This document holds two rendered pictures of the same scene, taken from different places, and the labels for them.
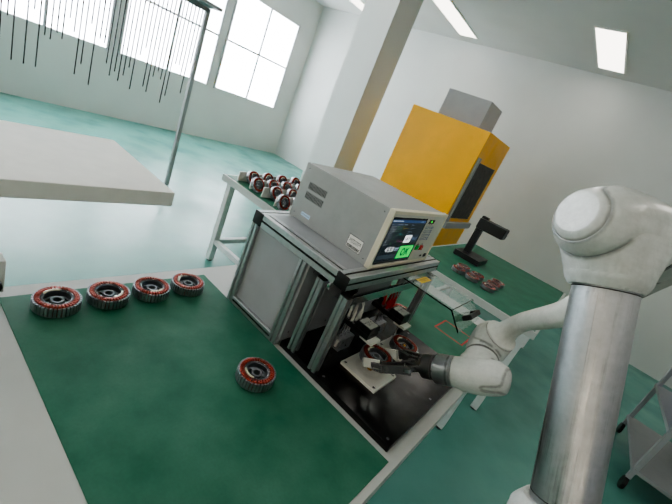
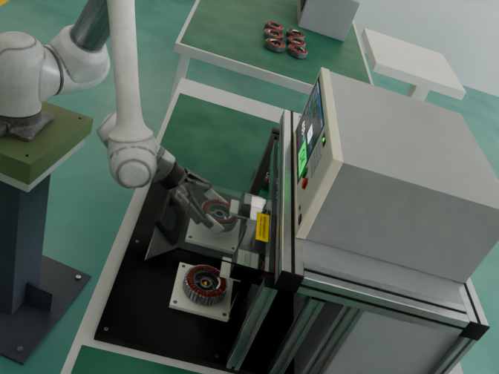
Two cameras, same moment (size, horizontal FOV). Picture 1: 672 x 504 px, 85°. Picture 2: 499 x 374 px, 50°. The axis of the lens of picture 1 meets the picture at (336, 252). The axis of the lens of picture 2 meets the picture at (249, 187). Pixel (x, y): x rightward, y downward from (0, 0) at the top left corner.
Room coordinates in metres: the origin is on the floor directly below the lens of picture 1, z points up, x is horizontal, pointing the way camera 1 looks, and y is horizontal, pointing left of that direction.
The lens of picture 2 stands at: (2.03, -1.01, 1.79)
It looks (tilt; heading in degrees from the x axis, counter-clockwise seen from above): 34 degrees down; 139
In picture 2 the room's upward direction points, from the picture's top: 21 degrees clockwise
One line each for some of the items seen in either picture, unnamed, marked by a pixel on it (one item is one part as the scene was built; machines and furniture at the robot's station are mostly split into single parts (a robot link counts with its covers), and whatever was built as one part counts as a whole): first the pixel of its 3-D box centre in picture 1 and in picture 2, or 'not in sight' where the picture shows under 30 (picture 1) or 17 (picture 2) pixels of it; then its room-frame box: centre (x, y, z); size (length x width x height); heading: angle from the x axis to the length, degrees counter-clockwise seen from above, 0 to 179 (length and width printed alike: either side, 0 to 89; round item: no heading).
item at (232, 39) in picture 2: not in sight; (264, 70); (-0.72, 1.10, 0.38); 1.85 x 1.10 x 0.75; 148
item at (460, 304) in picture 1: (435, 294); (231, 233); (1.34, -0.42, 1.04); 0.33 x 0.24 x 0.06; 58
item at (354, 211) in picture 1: (371, 214); (387, 167); (1.37, -0.06, 1.22); 0.44 x 0.39 x 0.20; 148
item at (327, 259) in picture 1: (356, 243); (364, 203); (1.36, -0.06, 1.09); 0.68 x 0.44 x 0.05; 148
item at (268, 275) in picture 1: (265, 281); not in sight; (1.12, 0.18, 0.91); 0.28 x 0.03 x 0.32; 58
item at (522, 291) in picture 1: (474, 307); not in sight; (3.31, -1.42, 0.38); 1.85 x 1.10 x 0.75; 148
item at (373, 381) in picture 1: (368, 369); not in sight; (1.08, -0.27, 0.78); 0.15 x 0.15 x 0.01; 58
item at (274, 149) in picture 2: (393, 289); (272, 199); (1.24, -0.25, 1.03); 0.62 x 0.01 x 0.03; 148
